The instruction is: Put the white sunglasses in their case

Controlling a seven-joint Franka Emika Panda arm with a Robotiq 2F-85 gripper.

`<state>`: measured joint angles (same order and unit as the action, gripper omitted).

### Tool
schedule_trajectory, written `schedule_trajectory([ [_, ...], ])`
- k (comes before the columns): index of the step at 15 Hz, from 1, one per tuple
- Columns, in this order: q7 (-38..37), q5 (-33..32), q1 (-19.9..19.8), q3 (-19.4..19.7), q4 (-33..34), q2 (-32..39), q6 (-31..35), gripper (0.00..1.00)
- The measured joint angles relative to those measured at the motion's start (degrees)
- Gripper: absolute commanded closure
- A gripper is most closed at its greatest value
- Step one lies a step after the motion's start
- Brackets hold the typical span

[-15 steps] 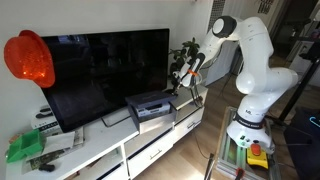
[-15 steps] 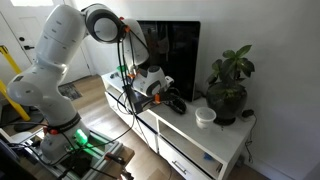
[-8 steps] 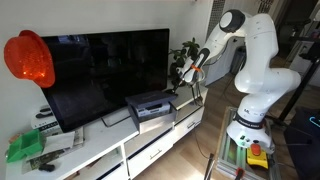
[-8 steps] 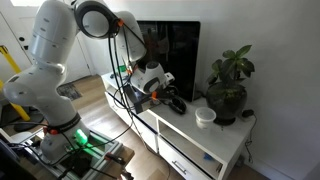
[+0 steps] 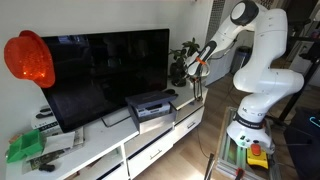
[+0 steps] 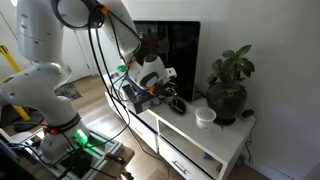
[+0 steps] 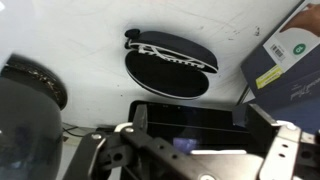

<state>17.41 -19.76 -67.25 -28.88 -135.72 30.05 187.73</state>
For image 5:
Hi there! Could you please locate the small red knob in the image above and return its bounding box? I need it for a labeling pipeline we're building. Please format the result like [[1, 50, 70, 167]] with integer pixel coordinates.
[[234, 167, 246, 180]]

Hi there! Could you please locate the yellow emergency stop box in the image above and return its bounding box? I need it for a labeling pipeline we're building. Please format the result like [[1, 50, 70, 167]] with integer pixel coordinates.
[[246, 139, 270, 170]]

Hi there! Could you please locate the silver device in box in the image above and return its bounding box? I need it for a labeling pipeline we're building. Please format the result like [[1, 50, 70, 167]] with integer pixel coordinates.
[[134, 101, 172, 118]]

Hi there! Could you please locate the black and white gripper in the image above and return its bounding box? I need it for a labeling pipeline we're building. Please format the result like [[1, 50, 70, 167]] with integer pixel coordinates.
[[185, 57, 211, 101]]

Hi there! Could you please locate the printed magazine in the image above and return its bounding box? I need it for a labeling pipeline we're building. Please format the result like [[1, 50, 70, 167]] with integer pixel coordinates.
[[21, 126, 85, 175]]

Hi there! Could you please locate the white cabinet drawer metal handle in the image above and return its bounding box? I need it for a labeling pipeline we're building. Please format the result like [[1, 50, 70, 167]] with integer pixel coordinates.
[[173, 105, 205, 145], [127, 133, 175, 180]]

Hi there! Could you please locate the white paper envelope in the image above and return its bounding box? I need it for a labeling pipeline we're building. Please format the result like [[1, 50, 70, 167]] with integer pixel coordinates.
[[41, 130, 77, 155]]

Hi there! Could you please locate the black flat screen television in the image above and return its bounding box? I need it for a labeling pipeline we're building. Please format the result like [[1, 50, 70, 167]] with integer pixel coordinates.
[[39, 28, 171, 134]]

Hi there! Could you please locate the black waste bin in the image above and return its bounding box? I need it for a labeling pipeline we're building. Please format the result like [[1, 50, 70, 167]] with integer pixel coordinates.
[[229, 45, 253, 76]]

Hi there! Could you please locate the black device with blue light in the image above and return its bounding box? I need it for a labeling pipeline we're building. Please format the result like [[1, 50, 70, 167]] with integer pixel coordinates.
[[283, 106, 320, 180]]

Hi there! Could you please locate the green plastic container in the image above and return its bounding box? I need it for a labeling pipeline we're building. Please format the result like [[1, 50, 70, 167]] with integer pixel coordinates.
[[5, 129, 45, 164]]

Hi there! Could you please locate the white TV cabinet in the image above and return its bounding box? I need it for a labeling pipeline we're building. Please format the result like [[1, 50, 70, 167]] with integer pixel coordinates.
[[4, 83, 209, 180]]

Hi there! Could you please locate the green potted plant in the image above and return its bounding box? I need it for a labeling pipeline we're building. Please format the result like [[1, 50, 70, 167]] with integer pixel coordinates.
[[168, 37, 201, 88]]

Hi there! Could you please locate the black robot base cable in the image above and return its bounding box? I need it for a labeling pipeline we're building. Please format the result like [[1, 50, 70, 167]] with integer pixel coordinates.
[[264, 114, 314, 147]]

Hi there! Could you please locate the small black remote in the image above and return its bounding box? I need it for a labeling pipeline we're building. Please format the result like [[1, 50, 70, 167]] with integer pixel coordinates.
[[38, 163, 56, 173]]

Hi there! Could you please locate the thin floor cable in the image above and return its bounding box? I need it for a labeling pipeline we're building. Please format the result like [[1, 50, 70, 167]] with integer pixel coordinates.
[[194, 126, 209, 158]]

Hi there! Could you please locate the black tripod camera stand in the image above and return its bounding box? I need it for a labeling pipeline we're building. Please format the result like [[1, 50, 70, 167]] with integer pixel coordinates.
[[278, 39, 320, 123]]

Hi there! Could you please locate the white cardboard box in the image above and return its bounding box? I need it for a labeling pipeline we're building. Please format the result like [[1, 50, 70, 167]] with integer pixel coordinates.
[[30, 104, 64, 136]]

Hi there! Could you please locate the grey stand pole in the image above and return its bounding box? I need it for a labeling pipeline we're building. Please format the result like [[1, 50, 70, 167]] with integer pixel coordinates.
[[203, 152, 215, 180]]

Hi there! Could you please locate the aluminium robot base table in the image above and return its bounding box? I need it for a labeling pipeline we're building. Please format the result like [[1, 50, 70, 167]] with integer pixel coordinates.
[[214, 105, 281, 180]]

